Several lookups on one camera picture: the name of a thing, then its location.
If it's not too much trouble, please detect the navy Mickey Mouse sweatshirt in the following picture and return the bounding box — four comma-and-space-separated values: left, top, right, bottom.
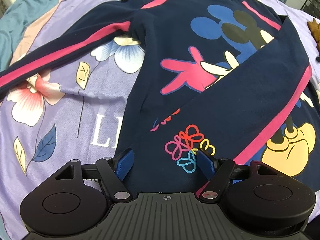
1, 0, 319, 193

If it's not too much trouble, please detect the purple floral bed sheet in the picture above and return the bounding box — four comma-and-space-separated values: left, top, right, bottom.
1, 0, 319, 239

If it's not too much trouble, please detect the brown folded garment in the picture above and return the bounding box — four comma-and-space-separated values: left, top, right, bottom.
307, 18, 320, 50

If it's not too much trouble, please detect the blue teal bedding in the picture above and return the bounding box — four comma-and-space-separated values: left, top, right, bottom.
1, 0, 59, 71

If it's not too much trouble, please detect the black wire rack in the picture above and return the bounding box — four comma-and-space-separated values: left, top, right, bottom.
301, 0, 320, 19

